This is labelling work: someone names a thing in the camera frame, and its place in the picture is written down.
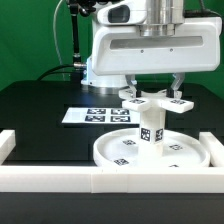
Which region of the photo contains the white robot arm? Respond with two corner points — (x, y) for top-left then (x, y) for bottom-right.
(82, 0), (222, 96)

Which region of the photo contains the black camera stand pole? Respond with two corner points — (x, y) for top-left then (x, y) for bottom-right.
(66, 0), (98, 83)

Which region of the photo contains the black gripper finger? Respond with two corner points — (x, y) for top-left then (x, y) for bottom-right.
(125, 75), (139, 97)
(167, 73), (185, 98)

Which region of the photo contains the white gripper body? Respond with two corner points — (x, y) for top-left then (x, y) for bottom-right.
(92, 17), (222, 75)

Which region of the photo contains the black cable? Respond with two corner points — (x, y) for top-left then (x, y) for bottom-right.
(36, 64), (76, 82)

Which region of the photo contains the grey cable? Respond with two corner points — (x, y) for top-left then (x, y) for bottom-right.
(52, 0), (68, 81)

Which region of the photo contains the white cross-shaped table base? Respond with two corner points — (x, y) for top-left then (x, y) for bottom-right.
(119, 89), (194, 113)

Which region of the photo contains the white front fence rail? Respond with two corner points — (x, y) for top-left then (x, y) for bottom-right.
(0, 166), (224, 193)

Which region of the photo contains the white round table top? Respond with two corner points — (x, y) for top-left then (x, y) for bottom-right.
(93, 128), (210, 168)

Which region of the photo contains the white marker sheet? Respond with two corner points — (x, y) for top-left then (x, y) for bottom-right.
(62, 107), (140, 124)

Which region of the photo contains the white left fence rail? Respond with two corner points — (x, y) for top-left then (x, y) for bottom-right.
(0, 130), (16, 165)

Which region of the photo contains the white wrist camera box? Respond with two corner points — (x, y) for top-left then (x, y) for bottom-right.
(97, 0), (147, 25)

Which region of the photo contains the white right fence rail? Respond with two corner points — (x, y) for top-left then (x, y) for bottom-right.
(199, 132), (224, 167)

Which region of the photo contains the white fence rail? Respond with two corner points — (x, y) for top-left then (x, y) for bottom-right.
(199, 132), (224, 167)
(0, 166), (224, 193)
(0, 130), (16, 165)

